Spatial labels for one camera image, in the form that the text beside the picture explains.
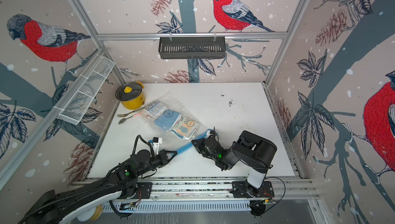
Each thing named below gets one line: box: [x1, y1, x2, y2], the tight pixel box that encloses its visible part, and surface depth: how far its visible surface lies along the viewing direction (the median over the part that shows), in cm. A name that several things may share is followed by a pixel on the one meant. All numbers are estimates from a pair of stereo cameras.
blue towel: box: [153, 109, 182, 133], surface depth 100 cm
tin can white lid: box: [76, 203, 104, 222], surface depth 65 cm
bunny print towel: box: [170, 114, 200, 140], surface depth 95 cm
